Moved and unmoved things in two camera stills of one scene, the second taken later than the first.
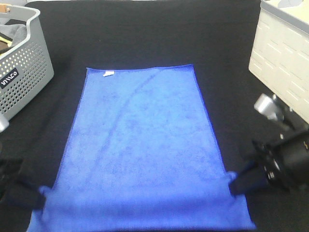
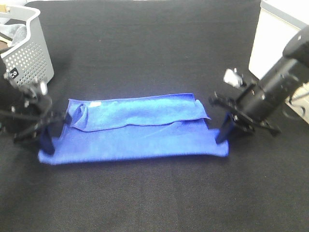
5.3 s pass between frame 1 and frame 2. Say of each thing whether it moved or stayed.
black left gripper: moved
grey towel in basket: stayed
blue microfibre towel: moved
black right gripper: moved
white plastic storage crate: stayed
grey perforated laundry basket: stayed
